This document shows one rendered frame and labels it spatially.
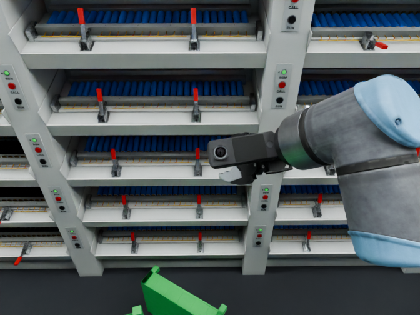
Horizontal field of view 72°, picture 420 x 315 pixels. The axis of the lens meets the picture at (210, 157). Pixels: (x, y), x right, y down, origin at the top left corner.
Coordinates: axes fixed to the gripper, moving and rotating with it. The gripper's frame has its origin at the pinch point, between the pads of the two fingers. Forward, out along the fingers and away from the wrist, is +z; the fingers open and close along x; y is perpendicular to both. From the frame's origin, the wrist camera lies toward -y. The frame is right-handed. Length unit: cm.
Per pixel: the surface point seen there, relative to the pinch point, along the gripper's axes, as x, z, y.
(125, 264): -28, 83, -1
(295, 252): -32, 38, 56
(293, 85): 19.8, -2.7, 25.2
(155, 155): 10.9, 38.4, 1.1
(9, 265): -21, 108, -44
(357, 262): -42, 32, 86
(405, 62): 21, -20, 48
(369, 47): 24.7, -16.8, 38.2
